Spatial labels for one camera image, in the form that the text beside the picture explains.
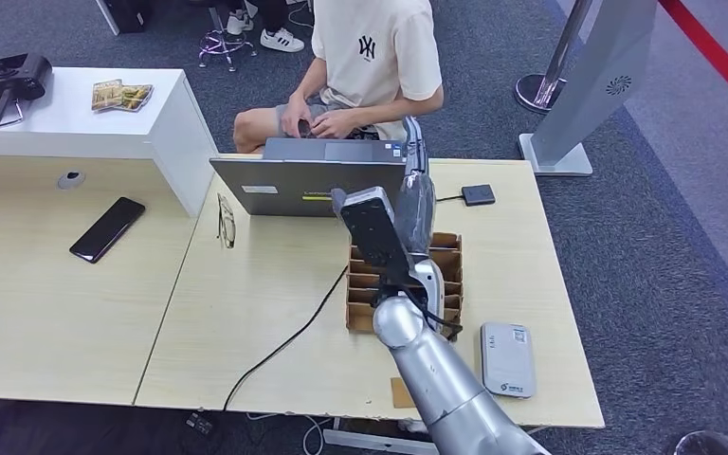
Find long black power cable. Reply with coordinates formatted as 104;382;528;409
221;265;348;410

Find yellow picture card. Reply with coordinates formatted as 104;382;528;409
91;79;125;113
118;83;155;113

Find wooden card organizer box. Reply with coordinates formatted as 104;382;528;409
345;232;464;343

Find black cabinet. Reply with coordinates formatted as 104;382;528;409
95;0;152;36

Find black smartphone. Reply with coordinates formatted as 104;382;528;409
69;196;147;264

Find chrome stanchion post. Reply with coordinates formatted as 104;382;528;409
514;0;594;115

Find chrome base stool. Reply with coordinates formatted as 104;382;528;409
188;0;259;72

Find grey white card reader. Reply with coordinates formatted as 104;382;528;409
481;321;537;400

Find black power strip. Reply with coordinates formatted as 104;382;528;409
186;410;216;438

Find silver slanted kiosk stand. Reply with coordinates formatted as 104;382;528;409
518;0;659;177

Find person's left hand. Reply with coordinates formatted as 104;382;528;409
309;109;359;140

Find small dark USB hub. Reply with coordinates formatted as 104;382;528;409
462;183;497;208

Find black device with wire stand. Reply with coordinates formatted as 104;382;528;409
0;53;53;133

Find white cable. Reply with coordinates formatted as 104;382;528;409
245;410;335;455

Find white counter cabinet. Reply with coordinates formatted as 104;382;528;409
0;66;219;218

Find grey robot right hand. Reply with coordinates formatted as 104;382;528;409
330;116;438;256

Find person's right hand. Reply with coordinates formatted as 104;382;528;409
280;94;314;138

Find grey laptop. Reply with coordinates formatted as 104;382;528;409
209;136;410;218

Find person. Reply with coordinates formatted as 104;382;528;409
226;0;305;53
233;0;446;155

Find clear eyeglasses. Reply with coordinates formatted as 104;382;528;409
216;192;238;250

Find red barrier belt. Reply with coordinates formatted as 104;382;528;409
659;0;728;120

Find round black base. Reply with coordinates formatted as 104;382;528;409
674;430;728;455

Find plain brown card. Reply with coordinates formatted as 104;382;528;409
391;376;417;410

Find white desk foot bar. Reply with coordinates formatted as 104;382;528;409
322;417;441;455

